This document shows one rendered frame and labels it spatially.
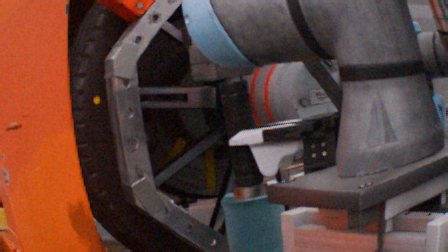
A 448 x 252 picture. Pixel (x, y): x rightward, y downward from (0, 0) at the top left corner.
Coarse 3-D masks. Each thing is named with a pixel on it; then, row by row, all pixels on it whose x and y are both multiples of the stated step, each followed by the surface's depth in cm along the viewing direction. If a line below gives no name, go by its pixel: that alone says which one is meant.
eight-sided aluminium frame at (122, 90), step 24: (168, 0) 177; (144, 24) 176; (120, 48) 174; (144, 48) 176; (120, 72) 174; (120, 96) 175; (120, 120) 175; (120, 144) 176; (144, 144) 176; (120, 168) 179; (144, 168) 176; (144, 192) 176; (168, 216) 177; (192, 240) 179; (216, 240) 180
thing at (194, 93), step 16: (176, 32) 189; (224, 80) 196; (192, 96) 190; (208, 96) 191; (208, 112) 194; (224, 128) 192; (192, 144) 191; (208, 144) 191; (176, 160) 189; (192, 160) 190; (160, 176) 188; (224, 176) 194; (288, 176) 196; (224, 192) 192; (288, 208) 196; (224, 224) 193
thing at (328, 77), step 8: (304, 64) 152; (312, 64) 151; (320, 64) 151; (328, 64) 152; (312, 72) 152; (320, 72) 151; (328, 72) 151; (336, 72) 153; (320, 80) 151; (328, 80) 151; (336, 80) 151; (328, 88) 151; (336, 88) 150; (328, 96) 151; (336, 96) 151; (336, 104) 151
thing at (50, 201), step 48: (0, 0) 134; (48, 0) 138; (0, 48) 135; (48, 48) 139; (0, 96) 135; (48, 96) 139; (0, 144) 136; (48, 144) 139; (0, 192) 149; (48, 192) 139; (48, 240) 139; (96, 240) 142
